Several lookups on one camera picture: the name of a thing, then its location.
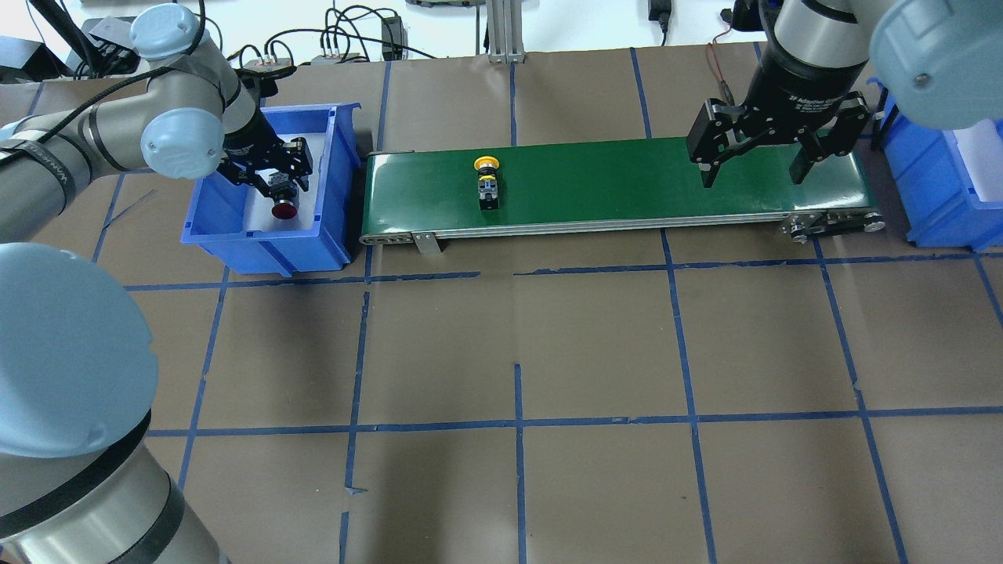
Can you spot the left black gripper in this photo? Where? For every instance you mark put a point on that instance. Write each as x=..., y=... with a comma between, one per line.
x=248, y=135

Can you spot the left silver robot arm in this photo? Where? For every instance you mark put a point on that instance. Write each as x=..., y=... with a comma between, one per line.
x=79, y=371

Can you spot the white foam pad bin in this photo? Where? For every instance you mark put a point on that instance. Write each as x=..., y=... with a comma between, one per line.
x=980, y=147
x=257, y=210

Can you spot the left blue plastic bin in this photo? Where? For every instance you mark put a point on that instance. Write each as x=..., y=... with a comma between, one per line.
x=214, y=221

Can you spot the white foam pad left bin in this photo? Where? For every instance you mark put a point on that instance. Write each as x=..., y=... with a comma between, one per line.
x=257, y=210

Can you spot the green conveyor belt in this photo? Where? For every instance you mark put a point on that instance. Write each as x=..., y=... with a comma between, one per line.
x=424, y=197

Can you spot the aluminium frame post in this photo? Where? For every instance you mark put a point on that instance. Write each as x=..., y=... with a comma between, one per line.
x=505, y=32

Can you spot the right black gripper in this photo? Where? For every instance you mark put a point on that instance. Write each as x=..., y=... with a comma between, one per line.
x=799, y=82

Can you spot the white foam pad right bin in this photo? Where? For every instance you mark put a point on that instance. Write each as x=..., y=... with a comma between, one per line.
x=980, y=147

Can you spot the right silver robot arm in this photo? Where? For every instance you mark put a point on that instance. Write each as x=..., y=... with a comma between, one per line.
x=940, y=61

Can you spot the red push button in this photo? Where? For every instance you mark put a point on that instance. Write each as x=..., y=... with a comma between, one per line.
x=283, y=191

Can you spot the right blue plastic bin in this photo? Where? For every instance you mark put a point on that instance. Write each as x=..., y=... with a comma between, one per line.
x=933, y=184

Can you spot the yellow push button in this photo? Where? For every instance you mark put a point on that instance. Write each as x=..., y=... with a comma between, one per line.
x=486, y=168

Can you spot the black power adapter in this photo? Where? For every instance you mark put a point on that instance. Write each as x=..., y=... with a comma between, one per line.
x=393, y=38

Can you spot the blue plastic bin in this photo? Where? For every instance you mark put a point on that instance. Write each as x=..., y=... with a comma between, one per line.
x=933, y=184
x=214, y=221

